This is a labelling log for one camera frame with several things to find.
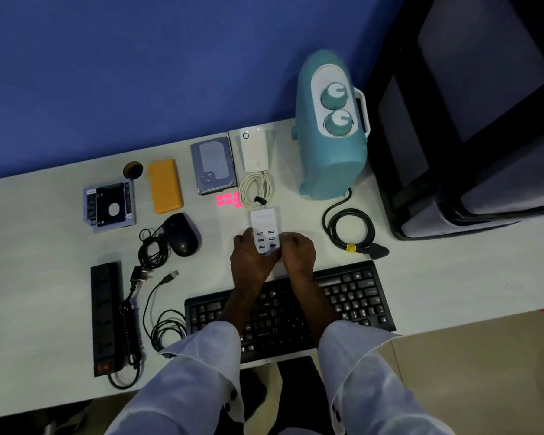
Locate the person's left hand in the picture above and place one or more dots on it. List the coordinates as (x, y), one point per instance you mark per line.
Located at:
(247, 262)

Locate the person's right hand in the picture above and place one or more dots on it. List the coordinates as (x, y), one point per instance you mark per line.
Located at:
(299, 260)

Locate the person's left fingers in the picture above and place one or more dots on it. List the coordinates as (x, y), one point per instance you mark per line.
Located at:
(245, 237)

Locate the person's right fingers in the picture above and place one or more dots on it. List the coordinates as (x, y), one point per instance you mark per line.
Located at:
(289, 242)

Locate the white multi-port USB charger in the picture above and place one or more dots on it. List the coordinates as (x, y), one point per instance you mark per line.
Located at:
(264, 224)

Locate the person's left forearm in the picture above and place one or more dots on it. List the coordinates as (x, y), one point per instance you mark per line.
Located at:
(199, 371)

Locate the person's right forearm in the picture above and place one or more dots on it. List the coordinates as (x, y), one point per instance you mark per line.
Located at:
(353, 371)

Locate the pink sticky markers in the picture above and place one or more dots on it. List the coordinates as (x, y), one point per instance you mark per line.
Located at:
(228, 200)

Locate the black computer mouse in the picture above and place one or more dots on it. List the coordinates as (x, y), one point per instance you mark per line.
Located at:
(181, 235)

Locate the silver hard disk drive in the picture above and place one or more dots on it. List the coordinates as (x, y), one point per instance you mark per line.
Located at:
(213, 165)

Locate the black keyboard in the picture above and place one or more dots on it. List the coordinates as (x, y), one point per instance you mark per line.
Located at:
(358, 294)

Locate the orange power bank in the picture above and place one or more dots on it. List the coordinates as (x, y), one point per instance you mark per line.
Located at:
(165, 187)

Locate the teal appliance with two knobs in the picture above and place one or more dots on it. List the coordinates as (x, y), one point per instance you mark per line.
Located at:
(333, 158)

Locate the brown round disc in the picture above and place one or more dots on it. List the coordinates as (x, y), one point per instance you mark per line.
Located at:
(133, 170)

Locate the silver drive caddy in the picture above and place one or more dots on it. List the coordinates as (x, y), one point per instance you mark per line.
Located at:
(100, 206)

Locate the person's dark trousers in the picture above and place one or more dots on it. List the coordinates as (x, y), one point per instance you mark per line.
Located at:
(294, 394)

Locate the black power strip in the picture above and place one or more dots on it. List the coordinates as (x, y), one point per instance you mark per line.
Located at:
(105, 312)

